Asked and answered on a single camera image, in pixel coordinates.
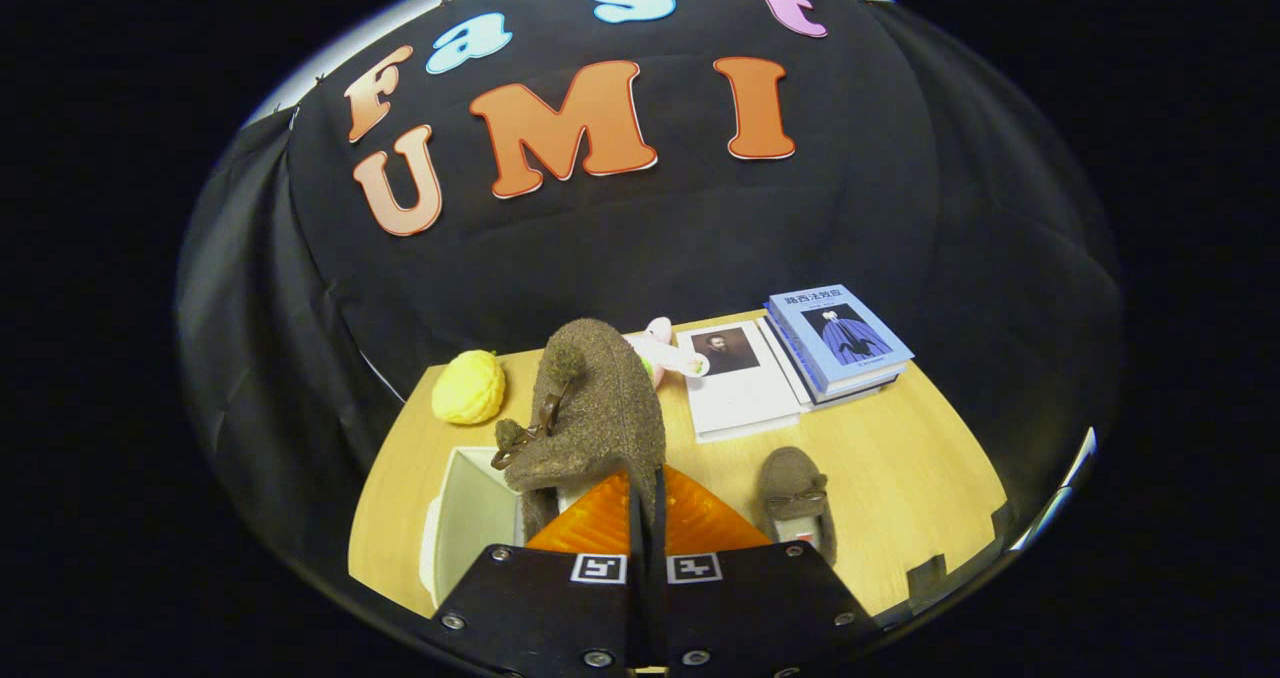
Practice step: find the black table bracket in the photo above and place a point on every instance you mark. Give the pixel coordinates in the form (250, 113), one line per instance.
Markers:
(925, 571)

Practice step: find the white portrait book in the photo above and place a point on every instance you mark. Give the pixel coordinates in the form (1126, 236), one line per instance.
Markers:
(745, 393)

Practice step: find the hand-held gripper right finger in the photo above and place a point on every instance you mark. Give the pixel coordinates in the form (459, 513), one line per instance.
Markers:
(750, 608)

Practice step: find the yellow plush ball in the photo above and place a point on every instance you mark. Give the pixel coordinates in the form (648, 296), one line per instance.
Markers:
(468, 388)

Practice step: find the light blue book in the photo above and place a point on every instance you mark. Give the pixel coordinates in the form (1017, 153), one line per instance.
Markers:
(840, 343)

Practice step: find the pink and green plush toy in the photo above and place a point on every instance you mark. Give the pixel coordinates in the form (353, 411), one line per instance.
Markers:
(668, 350)

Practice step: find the brown felt shoe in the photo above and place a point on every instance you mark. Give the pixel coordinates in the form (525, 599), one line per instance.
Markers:
(790, 478)
(600, 408)

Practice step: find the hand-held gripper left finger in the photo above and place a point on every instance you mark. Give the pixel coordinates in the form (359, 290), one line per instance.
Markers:
(560, 608)

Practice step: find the dark blue book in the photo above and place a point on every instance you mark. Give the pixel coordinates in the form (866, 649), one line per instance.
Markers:
(850, 390)

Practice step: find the beige storage box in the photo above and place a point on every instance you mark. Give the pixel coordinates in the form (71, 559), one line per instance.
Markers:
(475, 518)

